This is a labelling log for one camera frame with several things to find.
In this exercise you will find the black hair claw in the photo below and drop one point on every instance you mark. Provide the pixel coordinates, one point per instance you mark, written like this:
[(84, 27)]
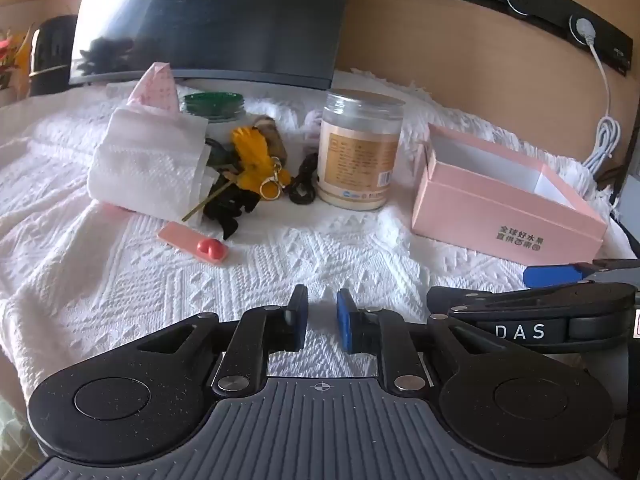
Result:
[(232, 207)]

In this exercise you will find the black round appliance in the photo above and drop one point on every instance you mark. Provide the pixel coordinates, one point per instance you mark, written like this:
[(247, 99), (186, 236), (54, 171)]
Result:
[(50, 55)]

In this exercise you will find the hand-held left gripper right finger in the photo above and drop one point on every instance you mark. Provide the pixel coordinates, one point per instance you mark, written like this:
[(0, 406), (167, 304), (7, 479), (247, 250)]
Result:
[(345, 320)]

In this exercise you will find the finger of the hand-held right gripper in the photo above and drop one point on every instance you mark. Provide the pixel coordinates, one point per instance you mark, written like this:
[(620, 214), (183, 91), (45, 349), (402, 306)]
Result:
[(550, 275)]

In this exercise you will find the pink heart hair clip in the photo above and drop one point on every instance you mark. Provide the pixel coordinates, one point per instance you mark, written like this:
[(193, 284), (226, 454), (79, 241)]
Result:
[(185, 237)]

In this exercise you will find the red yellow artificial flowers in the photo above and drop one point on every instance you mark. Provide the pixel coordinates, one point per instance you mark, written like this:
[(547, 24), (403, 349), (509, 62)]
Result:
[(12, 55)]

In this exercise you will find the pink cardboard box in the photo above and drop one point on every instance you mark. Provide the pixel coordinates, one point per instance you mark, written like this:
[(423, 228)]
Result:
[(500, 210)]

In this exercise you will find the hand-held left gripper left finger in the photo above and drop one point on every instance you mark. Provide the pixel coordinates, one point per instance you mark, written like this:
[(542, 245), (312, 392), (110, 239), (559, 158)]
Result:
[(299, 317)]

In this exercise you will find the white power plug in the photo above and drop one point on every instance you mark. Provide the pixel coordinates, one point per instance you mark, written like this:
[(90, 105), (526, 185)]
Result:
[(586, 30)]

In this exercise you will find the clear plastic powder jar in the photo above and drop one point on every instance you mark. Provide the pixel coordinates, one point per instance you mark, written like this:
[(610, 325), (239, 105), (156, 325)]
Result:
[(357, 155)]

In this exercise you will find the green lid glass jar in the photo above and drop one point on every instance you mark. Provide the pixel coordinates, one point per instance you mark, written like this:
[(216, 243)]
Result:
[(212, 105)]

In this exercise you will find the pink tissue packet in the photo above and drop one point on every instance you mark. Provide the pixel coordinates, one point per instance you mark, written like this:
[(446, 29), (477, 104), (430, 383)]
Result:
[(156, 87)]

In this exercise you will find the black computer monitor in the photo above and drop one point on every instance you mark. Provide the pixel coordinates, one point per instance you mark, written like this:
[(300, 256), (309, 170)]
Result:
[(215, 20)]

